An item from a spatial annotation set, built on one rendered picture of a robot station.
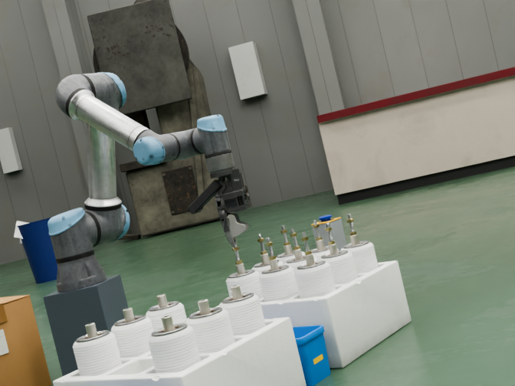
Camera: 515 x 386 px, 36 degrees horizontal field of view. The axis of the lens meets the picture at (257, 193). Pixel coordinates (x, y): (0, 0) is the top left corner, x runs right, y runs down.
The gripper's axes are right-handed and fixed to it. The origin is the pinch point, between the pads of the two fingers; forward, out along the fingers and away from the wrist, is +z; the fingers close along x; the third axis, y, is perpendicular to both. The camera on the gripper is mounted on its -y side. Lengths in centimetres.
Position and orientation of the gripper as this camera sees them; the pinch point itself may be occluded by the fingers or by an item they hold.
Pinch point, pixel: (231, 243)
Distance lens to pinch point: 219.7
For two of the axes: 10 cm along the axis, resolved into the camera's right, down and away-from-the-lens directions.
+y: 9.6, -2.2, -2.0
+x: 1.8, -0.9, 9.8
